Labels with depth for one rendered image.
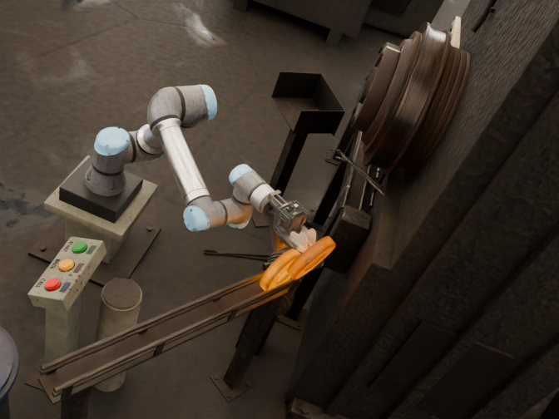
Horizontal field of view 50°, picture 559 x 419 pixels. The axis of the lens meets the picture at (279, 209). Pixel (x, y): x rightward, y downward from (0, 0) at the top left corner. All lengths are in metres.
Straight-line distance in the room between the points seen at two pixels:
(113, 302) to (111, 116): 1.61
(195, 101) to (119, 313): 0.69
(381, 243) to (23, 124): 2.00
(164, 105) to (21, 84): 1.66
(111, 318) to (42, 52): 2.12
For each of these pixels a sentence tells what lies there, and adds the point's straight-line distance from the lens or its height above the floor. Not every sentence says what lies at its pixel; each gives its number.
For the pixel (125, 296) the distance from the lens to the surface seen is 1.85.
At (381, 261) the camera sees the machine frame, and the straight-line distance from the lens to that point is 1.71.
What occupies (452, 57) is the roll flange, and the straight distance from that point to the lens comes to 1.82.
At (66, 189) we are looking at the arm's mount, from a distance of 2.33.
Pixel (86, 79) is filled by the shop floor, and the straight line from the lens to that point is 3.51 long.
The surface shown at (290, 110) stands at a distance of 2.60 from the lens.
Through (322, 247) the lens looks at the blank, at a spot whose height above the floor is 0.92.
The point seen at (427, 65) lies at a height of 1.31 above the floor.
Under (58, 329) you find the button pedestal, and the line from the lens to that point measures 1.99.
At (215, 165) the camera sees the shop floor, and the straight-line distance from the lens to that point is 3.10.
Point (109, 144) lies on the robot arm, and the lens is 2.21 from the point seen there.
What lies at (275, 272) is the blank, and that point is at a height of 0.75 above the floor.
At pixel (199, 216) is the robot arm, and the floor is 0.81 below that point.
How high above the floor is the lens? 2.03
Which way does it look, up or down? 43 degrees down
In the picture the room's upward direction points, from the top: 22 degrees clockwise
